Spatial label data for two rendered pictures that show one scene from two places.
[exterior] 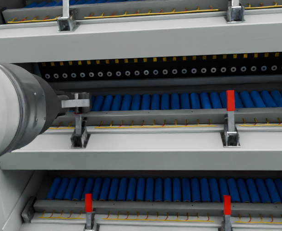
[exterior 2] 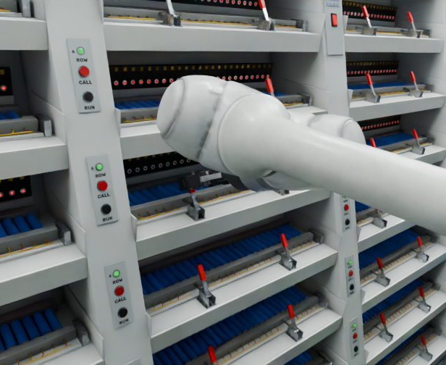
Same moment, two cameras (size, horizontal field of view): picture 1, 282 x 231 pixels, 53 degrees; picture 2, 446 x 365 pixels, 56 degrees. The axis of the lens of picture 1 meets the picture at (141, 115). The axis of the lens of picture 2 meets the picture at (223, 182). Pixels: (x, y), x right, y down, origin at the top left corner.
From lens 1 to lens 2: 0.70 m
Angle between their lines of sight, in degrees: 44
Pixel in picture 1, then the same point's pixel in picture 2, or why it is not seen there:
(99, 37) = not seen: hidden behind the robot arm
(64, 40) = not seen: hidden behind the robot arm
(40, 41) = not seen: hidden behind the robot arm
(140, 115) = (221, 188)
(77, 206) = (181, 287)
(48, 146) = (177, 225)
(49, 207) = (156, 298)
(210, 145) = (275, 197)
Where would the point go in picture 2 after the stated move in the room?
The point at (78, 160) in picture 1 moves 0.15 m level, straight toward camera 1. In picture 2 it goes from (201, 230) to (264, 234)
